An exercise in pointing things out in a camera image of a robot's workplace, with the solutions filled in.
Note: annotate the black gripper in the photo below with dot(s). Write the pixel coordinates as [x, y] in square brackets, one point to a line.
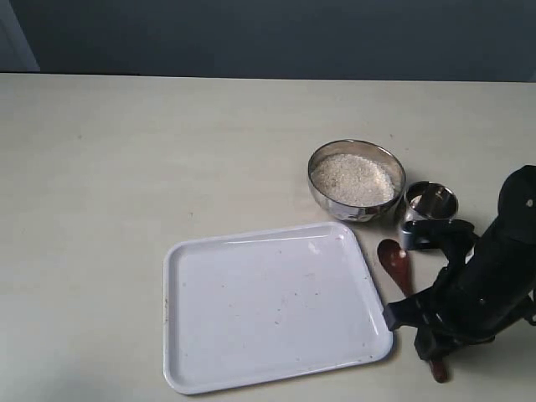
[492, 289]

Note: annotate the brown wooden spoon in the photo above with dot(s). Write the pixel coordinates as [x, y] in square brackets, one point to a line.
[396, 263]

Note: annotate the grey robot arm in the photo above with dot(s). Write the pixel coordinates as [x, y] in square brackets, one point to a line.
[515, 219]

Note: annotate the small steel cup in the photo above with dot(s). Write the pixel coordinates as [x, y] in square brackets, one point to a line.
[426, 200]

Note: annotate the steel bowl of rice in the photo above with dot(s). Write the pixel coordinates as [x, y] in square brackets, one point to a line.
[354, 180]

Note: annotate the white plastic tray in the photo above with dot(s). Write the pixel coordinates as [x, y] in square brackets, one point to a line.
[253, 308]

